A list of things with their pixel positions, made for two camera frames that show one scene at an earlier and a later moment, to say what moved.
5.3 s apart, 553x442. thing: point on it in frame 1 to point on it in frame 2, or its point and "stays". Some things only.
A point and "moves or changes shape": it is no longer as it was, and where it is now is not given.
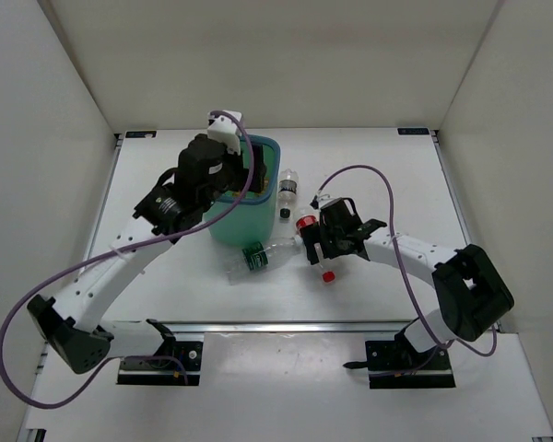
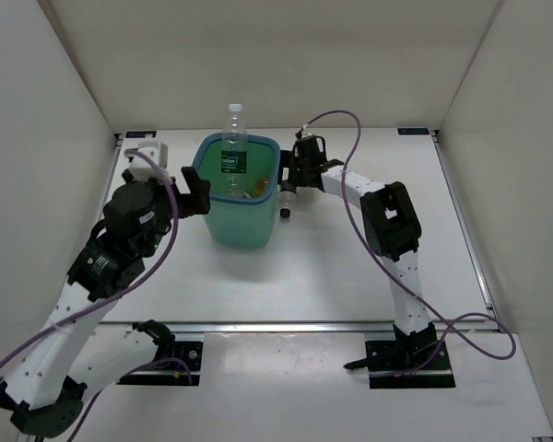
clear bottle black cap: [288, 187] stays
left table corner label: [141, 134] stays
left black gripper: [241, 180] to [196, 202]
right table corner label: [414, 131] stays
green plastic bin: [252, 218] stays
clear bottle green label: [263, 256] moves or changes shape
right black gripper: [313, 234] to [291, 159]
